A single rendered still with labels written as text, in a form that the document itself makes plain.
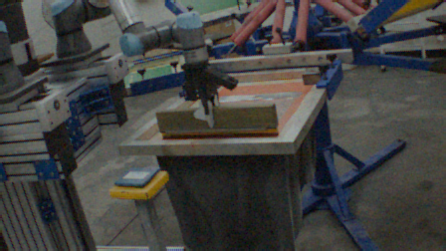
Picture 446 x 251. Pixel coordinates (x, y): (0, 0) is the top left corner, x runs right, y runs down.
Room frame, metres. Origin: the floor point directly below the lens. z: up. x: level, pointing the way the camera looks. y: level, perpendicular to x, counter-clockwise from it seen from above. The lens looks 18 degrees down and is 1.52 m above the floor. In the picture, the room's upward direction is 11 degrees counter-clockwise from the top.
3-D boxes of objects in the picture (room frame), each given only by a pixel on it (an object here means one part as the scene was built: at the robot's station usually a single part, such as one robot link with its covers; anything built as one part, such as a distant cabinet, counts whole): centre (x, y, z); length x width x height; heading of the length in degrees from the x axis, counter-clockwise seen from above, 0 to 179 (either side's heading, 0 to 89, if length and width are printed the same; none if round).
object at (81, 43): (2.00, 0.55, 1.31); 0.15 x 0.15 x 0.10
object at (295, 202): (1.65, -0.23, 0.74); 0.46 x 0.04 x 0.42; 155
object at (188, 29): (1.56, 0.06, 1.30); 0.09 x 0.08 x 0.11; 37
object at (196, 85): (1.56, 0.06, 1.15); 0.09 x 0.08 x 0.12; 65
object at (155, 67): (2.66, 0.39, 1.05); 1.08 x 0.61 x 0.23; 95
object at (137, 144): (1.78, -0.07, 0.97); 0.79 x 0.58 x 0.04; 155
